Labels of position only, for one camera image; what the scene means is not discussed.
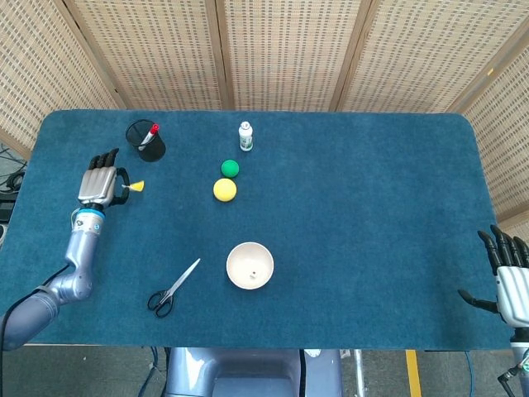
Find small white plastic bottle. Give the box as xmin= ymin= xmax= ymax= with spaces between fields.
xmin=238 ymin=121 xmax=254 ymax=152

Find black mesh pen holder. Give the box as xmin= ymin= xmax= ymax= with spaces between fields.
xmin=125 ymin=119 xmax=167 ymax=163

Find silver blue robot torso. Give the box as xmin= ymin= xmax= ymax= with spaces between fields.
xmin=164 ymin=347 xmax=344 ymax=397

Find metal table leg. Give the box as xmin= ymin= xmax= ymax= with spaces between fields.
xmin=352 ymin=349 xmax=368 ymax=397

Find blue floor cable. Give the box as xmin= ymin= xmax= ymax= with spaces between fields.
xmin=463 ymin=350 xmax=479 ymax=397
xmin=138 ymin=347 xmax=161 ymax=397

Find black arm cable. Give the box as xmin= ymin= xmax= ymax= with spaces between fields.
xmin=0 ymin=264 xmax=70 ymax=352

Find cream round bowl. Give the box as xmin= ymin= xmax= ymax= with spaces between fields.
xmin=226 ymin=242 xmax=275 ymax=291

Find black handled scissors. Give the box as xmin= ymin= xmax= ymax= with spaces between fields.
xmin=147 ymin=258 xmax=202 ymax=318

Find woven bamboo screen panel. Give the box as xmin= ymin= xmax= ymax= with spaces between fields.
xmin=0 ymin=0 xmax=125 ymax=160
xmin=330 ymin=0 xmax=529 ymax=113
xmin=61 ymin=0 xmax=232 ymax=112
xmin=206 ymin=0 xmax=373 ymax=112
xmin=448 ymin=24 xmax=529 ymax=245

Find black floor cable bundle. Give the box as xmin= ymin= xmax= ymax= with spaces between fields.
xmin=0 ymin=142 xmax=28 ymax=195

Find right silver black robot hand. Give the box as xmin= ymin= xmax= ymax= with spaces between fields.
xmin=457 ymin=224 xmax=529 ymax=332

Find yellow foam ball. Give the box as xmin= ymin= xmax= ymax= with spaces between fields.
xmin=212 ymin=178 xmax=238 ymax=203

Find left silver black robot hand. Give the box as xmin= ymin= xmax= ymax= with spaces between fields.
xmin=77 ymin=147 xmax=131 ymax=208

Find red capped grey marker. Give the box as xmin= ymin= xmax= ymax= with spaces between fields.
xmin=139 ymin=123 xmax=160 ymax=151

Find blue carpet table mat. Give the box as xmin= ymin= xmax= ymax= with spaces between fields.
xmin=0 ymin=109 xmax=516 ymax=351

